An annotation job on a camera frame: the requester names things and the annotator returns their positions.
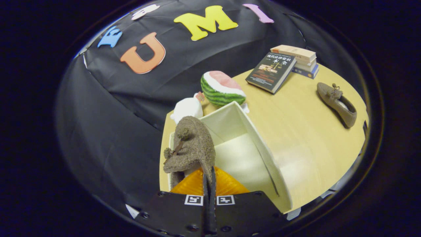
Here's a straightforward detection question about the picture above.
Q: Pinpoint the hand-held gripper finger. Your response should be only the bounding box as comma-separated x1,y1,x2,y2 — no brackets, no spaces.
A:
210,166,286,237
135,168,211,237

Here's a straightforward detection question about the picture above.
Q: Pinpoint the grey fabric storage box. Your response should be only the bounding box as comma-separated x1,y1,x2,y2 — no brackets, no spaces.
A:
168,101,293,214

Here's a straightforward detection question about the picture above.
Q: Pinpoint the brown fuzzy shoe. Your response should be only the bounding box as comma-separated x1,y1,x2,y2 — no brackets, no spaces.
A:
163,116,217,190
316,82,358,129

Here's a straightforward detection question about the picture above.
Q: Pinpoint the white paper card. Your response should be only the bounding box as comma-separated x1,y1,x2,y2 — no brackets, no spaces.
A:
126,204,140,219

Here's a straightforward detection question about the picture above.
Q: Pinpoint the white plush toy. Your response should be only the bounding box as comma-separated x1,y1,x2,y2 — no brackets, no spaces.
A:
170,93,211,125

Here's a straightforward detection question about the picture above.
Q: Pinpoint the watermelon slice plush toy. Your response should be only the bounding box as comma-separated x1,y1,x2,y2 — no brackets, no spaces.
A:
200,71,250,114

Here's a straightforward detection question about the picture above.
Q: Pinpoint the black paperback book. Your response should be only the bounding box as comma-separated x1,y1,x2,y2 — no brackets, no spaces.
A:
245,52,297,95

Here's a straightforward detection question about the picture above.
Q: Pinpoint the blue book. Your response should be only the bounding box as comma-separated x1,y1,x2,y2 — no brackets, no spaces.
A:
292,64,320,80

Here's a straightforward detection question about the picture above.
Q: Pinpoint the beige book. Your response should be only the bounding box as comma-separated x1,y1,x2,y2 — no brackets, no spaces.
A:
270,45,317,64

